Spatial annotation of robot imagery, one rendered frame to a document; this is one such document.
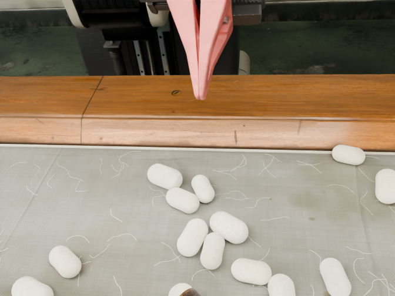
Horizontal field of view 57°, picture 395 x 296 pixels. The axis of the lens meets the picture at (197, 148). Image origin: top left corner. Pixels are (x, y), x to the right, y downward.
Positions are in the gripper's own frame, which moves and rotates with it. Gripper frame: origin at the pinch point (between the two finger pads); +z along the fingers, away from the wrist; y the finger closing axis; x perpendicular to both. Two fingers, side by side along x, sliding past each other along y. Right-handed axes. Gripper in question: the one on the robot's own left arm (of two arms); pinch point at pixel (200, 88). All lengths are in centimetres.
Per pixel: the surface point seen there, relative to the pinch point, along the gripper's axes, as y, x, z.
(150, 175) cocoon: -5.8, 7.3, 6.9
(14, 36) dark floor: -149, 183, -83
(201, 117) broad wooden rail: -1.5, 12.3, 0.2
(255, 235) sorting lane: 4.7, 5.3, 12.1
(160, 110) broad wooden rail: -6.4, 12.9, -0.8
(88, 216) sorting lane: -11.5, 6.0, 11.1
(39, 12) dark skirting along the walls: -133, 184, -100
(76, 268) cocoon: -10.1, 1.1, 14.8
